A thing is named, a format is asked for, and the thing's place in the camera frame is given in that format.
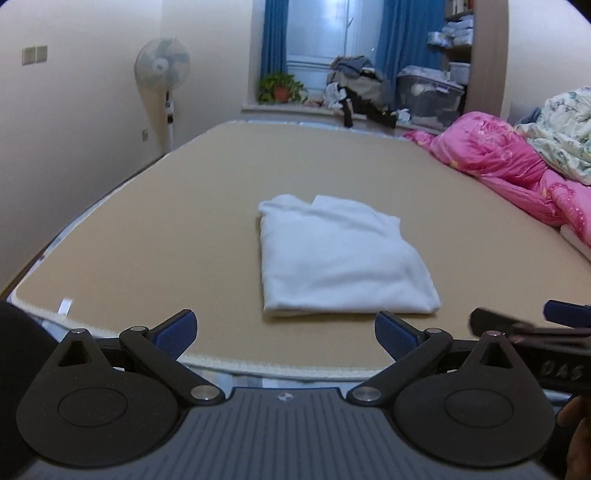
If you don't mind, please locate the white fleece garment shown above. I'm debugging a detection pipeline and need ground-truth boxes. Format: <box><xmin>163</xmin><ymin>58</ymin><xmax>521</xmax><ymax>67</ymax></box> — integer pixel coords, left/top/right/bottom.
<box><xmin>259</xmin><ymin>194</ymin><xmax>441</xmax><ymax>316</ymax></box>

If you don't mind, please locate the pile of dark clothes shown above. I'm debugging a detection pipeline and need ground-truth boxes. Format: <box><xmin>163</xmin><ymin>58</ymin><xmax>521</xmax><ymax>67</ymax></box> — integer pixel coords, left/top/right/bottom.
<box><xmin>324</xmin><ymin>55</ymin><xmax>399</xmax><ymax>129</ymax></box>

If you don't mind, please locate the person's right hand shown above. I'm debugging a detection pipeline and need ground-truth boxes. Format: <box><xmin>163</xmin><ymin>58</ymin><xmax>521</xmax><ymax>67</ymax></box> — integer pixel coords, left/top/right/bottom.
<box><xmin>557</xmin><ymin>396</ymin><xmax>591</xmax><ymax>480</ymax></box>

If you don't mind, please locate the pink floral quilt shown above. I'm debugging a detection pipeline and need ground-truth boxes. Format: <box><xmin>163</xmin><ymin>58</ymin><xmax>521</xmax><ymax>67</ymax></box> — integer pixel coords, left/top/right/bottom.
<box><xmin>405</xmin><ymin>112</ymin><xmax>590</xmax><ymax>245</ymax></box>

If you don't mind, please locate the white floral quilt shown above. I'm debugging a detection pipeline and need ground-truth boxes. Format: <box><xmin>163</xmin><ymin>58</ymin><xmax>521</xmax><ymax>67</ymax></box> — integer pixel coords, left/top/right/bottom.
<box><xmin>515</xmin><ymin>86</ymin><xmax>591</xmax><ymax>186</ymax></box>

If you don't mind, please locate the clear plastic storage bin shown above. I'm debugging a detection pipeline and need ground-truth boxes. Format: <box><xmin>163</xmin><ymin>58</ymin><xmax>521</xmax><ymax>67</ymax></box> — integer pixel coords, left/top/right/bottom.
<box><xmin>394</xmin><ymin>65</ymin><xmax>465</xmax><ymax>130</ymax></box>

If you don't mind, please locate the potted green plant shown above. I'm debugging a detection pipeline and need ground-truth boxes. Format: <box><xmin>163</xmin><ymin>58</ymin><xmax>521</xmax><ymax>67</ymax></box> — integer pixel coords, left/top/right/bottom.
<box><xmin>257</xmin><ymin>72</ymin><xmax>307</xmax><ymax>104</ymax></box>

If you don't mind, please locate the white standing fan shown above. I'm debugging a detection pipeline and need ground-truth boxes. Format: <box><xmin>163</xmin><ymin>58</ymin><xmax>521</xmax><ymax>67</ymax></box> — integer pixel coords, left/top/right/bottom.
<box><xmin>134</xmin><ymin>37</ymin><xmax>191</xmax><ymax>153</ymax></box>

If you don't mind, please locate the wooden shelf unit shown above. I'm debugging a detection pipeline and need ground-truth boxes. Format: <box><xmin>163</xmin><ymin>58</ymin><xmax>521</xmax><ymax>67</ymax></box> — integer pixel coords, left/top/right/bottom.
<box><xmin>439</xmin><ymin>0</ymin><xmax>509</xmax><ymax>117</ymax></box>

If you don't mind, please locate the blue right curtain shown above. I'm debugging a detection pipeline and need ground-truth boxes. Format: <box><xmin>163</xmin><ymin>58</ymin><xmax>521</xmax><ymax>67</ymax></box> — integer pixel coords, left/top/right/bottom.
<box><xmin>375</xmin><ymin>0</ymin><xmax>445</xmax><ymax>89</ymax></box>

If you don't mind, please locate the blue curtain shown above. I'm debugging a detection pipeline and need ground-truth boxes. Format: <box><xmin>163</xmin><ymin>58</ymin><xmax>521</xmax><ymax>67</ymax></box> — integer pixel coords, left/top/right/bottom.
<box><xmin>375</xmin><ymin>0</ymin><xmax>445</xmax><ymax>89</ymax></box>
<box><xmin>259</xmin><ymin>0</ymin><xmax>290</xmax><ymax>79</ymax></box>

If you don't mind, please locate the blue left curtain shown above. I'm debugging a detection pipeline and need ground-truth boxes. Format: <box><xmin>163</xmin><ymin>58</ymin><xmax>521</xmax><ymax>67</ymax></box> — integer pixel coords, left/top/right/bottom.
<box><xmin>259</xmin><ymin>0</ymin><xmax>290</xmax><ymax>79</ymax></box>

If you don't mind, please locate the window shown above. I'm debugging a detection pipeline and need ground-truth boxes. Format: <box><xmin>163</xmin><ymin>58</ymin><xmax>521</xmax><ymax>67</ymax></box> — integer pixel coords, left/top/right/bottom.
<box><xmin>287</xmin><ymin>0</ymin><xmax>384</xmax><ymax>96</ymax></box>

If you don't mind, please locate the wall switch plate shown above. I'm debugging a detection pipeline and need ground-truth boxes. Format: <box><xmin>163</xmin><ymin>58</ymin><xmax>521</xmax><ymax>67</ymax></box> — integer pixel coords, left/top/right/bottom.
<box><xmin>22</xmin><ymin>45</ymin><xmax>48</xmax><ymax>66</ymax></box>

